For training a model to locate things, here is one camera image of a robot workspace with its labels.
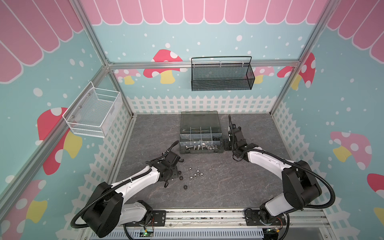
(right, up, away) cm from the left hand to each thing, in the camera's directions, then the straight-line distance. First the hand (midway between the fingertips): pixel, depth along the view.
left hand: (171, 176), depth 86 cm
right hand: (+33, +21, +5) cm, 40 cm away
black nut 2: (+4, +1, +3) cm, 6 cm away
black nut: (+6, -1, +1) cm, 6 cm away
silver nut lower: (+11, -2, +1) cm, 12 cm away
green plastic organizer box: (+17, +25, +16) cm, 35 cm away
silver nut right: (+18, 0, +1) cm, 18 cm away
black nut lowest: (+8, -6, -1) cm, 10 cm away
